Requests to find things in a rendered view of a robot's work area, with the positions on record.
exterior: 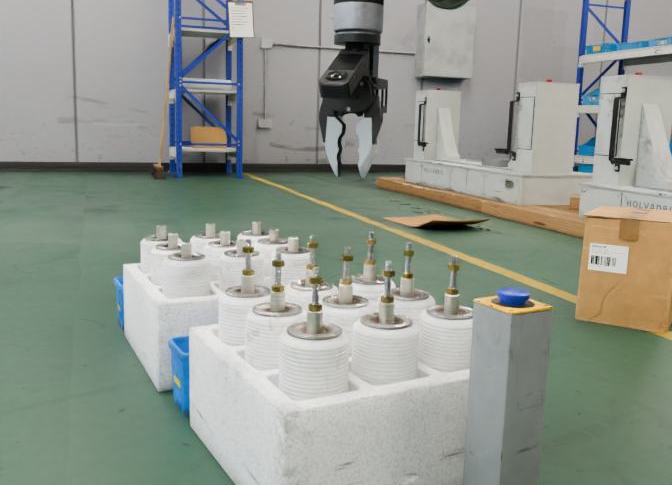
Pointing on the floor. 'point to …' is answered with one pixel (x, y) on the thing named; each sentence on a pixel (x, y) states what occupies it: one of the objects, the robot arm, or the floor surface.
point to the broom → (164, 113)
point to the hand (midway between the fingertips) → (348, 168)
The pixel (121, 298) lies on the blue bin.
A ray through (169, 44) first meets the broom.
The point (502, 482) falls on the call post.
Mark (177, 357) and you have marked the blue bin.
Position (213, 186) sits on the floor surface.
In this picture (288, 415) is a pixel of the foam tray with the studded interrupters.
